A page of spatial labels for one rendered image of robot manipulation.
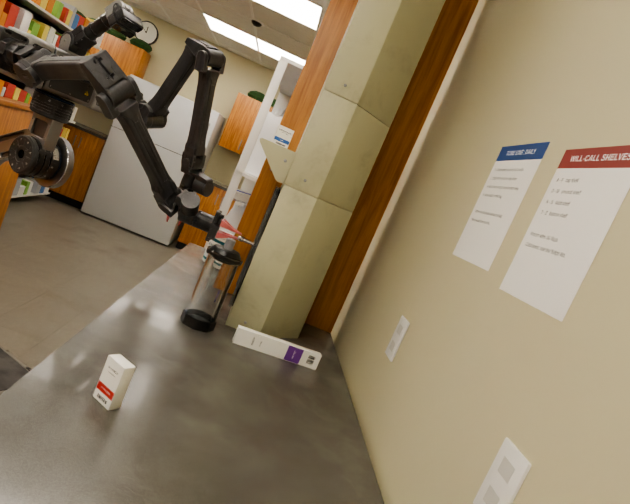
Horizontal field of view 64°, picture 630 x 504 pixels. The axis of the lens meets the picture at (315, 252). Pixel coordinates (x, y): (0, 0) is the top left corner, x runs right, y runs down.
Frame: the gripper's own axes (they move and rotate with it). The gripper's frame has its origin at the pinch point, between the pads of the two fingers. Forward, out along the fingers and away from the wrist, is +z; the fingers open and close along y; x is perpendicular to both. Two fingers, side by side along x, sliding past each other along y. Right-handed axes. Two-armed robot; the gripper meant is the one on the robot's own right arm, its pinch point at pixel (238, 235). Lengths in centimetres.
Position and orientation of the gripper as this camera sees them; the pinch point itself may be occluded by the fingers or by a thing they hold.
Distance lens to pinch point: 164.9
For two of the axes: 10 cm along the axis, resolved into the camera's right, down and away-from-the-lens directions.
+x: -0.9, -1.5, 9.8
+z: 9.1, 3.8, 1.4
